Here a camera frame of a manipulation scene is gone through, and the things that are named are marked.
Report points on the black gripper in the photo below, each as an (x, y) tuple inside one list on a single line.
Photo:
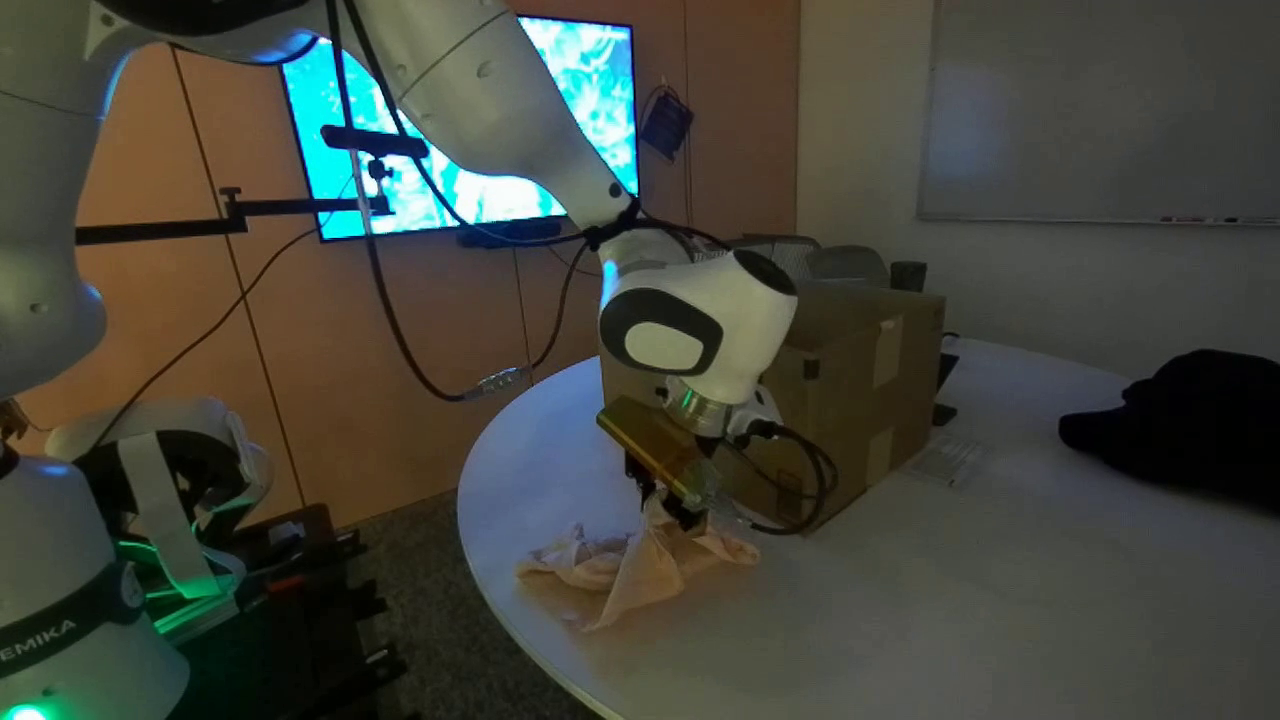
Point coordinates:
[(727, 465)]

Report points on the peach cloth towel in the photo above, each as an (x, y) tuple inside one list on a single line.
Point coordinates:
[(640, 580)]

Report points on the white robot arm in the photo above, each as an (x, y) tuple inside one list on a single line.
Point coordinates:
[(481, 80)]

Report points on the brown cardboard box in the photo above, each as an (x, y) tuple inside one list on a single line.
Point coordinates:
[(864, 385)]

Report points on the grey office chair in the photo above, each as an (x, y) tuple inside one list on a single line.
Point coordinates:
[(854, 267), (784, 244)]

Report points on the black bar under tv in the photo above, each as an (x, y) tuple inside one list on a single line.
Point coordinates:
[(515, 233)]

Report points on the dark cup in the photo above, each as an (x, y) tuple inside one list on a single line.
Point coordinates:
[(909, 277)]

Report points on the black equipment cart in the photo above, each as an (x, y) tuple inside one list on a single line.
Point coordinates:
[(292, 626)]

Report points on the black boom rod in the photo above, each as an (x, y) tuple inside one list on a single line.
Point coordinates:
[(161, 226)]

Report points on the gold wrist camera block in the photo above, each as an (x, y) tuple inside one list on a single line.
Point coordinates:
[(654, 446)]

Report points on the dark pouch on wall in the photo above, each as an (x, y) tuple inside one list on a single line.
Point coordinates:
[(665, 121)]

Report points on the wall mounted tv screen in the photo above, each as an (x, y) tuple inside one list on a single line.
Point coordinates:
[(604, 61)]

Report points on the black bar camera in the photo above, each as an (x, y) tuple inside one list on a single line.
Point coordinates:
[(372, 137)]

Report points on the white wall whiteboard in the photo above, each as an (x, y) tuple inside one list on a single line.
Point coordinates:
[(1093, 105)]

